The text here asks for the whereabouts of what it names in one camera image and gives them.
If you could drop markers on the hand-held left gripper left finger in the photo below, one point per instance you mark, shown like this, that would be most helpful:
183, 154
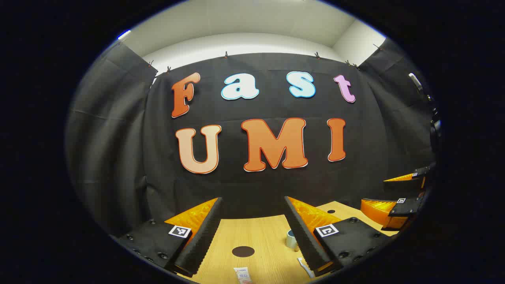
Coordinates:
205, 236

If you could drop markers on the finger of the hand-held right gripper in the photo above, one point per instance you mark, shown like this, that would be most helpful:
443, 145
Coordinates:
424, 171
408, 207

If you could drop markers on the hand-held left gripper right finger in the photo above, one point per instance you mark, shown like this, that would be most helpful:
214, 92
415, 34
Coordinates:
305, 240

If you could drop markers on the white toothbrush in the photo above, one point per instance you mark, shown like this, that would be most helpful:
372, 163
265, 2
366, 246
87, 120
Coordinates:
304, 266

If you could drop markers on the dark round coaster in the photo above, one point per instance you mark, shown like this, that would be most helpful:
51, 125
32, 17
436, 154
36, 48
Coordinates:
243, 251

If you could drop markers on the white toothpaste tube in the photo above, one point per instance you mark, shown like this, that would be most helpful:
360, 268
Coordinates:
243, 276

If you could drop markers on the wooden desktop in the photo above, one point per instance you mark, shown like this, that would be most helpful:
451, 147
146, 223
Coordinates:
256, 234

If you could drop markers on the ceiling light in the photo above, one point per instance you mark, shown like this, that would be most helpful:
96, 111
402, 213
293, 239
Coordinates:
124, 34

